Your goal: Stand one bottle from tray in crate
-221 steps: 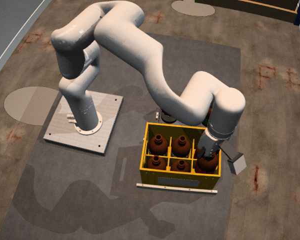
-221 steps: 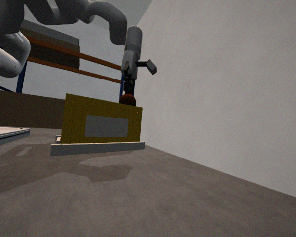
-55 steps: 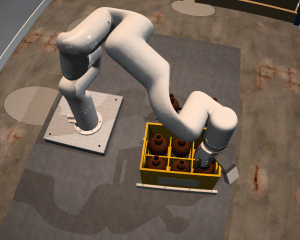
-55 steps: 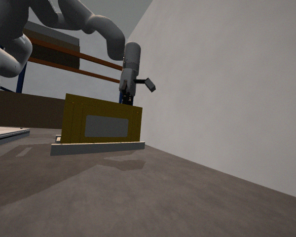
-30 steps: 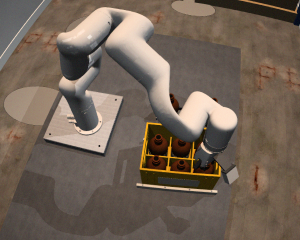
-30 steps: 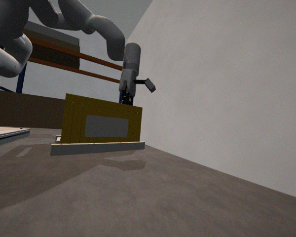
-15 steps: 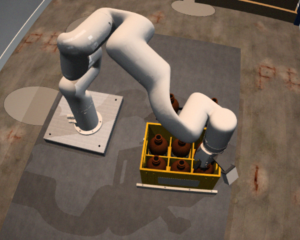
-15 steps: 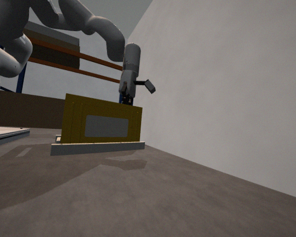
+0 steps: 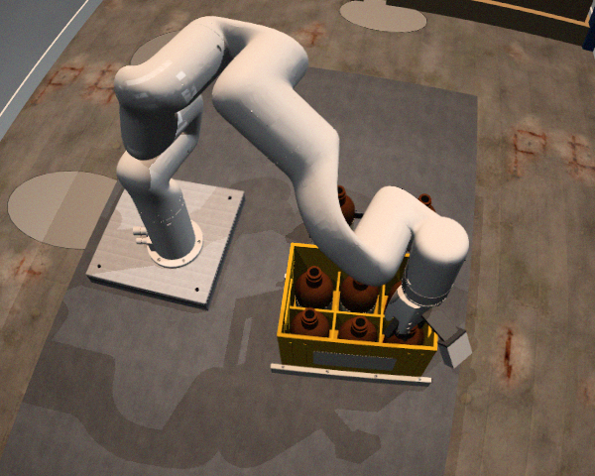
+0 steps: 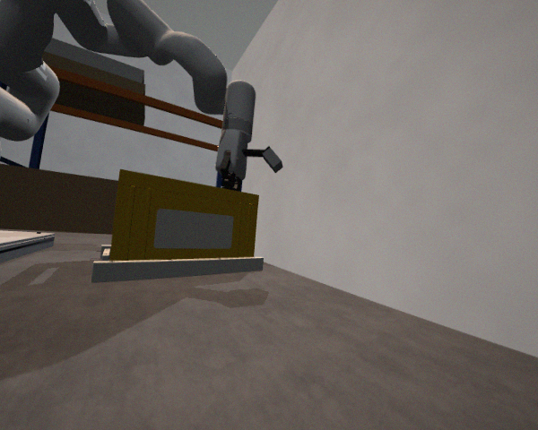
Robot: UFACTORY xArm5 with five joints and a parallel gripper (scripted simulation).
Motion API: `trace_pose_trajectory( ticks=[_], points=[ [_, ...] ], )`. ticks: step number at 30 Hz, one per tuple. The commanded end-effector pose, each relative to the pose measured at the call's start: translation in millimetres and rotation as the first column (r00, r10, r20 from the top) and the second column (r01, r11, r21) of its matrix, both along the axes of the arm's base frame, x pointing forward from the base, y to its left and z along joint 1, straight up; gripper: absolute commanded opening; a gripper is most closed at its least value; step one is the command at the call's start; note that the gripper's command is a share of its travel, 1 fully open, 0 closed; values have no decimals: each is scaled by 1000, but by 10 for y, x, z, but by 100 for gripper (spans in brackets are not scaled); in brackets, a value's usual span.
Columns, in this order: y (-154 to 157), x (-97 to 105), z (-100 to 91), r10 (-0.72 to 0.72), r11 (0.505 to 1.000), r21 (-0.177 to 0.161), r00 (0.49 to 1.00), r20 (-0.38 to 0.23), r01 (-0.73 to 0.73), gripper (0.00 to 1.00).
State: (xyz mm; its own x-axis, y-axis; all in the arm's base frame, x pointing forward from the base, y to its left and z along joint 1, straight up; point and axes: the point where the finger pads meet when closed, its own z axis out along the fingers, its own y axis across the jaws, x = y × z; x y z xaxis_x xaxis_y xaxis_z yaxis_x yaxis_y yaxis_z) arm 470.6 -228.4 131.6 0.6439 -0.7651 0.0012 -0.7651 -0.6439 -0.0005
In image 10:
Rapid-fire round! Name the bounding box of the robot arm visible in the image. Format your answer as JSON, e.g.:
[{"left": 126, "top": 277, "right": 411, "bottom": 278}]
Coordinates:
[{"left": 0, "top": 0, "right": 256, "bottom": 142}]

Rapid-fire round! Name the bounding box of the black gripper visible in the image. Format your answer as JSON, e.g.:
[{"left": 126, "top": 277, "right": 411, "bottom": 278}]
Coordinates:
[{"left": 215, "top": 129, "right": 252, "bottom": 192}]

